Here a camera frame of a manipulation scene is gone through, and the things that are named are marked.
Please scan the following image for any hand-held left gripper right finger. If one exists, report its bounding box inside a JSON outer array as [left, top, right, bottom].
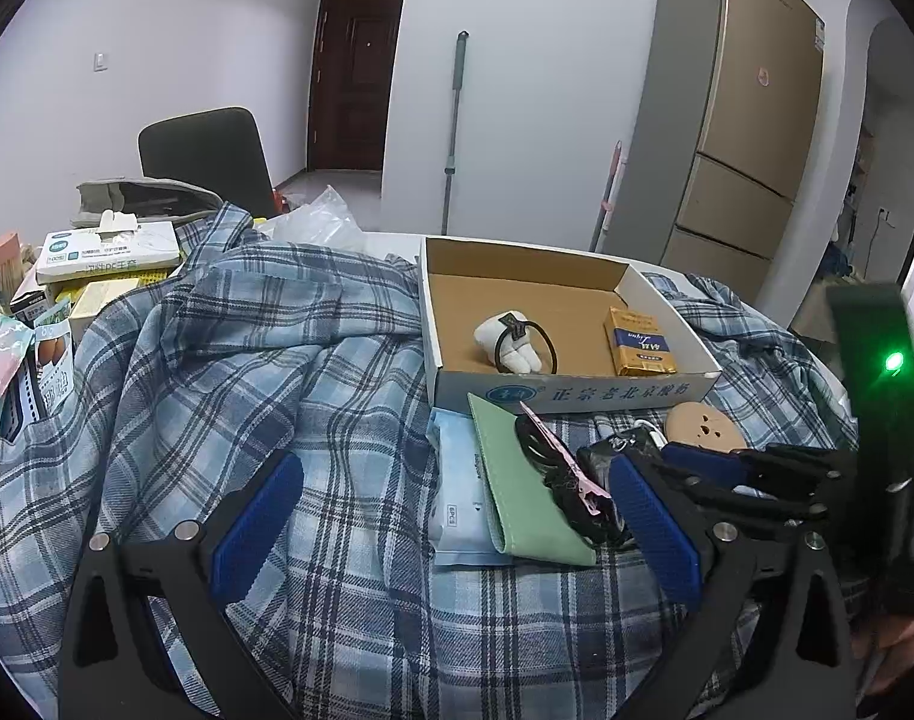
[[610, 452, 857, 720]]

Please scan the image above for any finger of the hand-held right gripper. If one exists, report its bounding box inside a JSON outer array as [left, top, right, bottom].
[[652, 459, 831, 531], [661, 441, 859, 500]]

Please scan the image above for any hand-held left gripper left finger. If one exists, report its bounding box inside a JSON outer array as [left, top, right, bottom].
[[58, 452, 305, 720]]

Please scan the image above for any black hair clip pink card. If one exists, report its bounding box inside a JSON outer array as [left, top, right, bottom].
[[514, 400, 615, 522]]

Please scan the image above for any green cloth pouch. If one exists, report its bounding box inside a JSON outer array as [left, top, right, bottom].
[[467, 391, 598, 568]]

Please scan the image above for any blue face mask pack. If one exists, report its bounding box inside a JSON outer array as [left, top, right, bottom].
[[425, 408, 515, 570]]

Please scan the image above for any white cardboard box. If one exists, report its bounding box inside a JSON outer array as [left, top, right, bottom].
[[418, 235, 725, 416]]

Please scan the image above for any person's right hand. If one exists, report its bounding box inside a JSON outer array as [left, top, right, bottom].
[[856, 615, 914, 702]]

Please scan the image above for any yellow cigarette pack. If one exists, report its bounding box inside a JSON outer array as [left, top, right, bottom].
[[604, 305, 680, 378]]

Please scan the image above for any blue plaid shirt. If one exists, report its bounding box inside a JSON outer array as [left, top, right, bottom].
[[0, 201, 867, 720]]

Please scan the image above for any blue white carton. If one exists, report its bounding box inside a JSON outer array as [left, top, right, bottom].
[[0, 360, 54, 445]]

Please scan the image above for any egg print snack packet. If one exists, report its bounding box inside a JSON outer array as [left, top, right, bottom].
[[31, 298, 77, 400]]

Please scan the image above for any clear plastic bag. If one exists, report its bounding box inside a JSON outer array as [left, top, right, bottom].
[[265, 184, 368, 253]]

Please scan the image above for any white tissue box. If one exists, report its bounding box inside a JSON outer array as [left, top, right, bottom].
[[35, 208, 185, 287]]

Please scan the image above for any gold refrigerator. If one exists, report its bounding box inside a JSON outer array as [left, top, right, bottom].
[[598, 0, 827, 307]]

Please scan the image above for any grey fabric bag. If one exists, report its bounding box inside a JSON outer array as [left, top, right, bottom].
[[73, 178, 226, 230]]

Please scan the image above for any tan wooden cylinder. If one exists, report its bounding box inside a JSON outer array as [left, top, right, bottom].
[[0, 232, 28, 310]]

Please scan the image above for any dark office chair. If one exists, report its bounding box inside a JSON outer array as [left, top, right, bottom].
[[137, 106, 278, 223]]

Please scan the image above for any dark brown door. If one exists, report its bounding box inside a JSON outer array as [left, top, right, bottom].
[[307, 0, 406, 175]]

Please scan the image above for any green handled mop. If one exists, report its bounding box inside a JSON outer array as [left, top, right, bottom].
[[439, 30, 471, 236]]

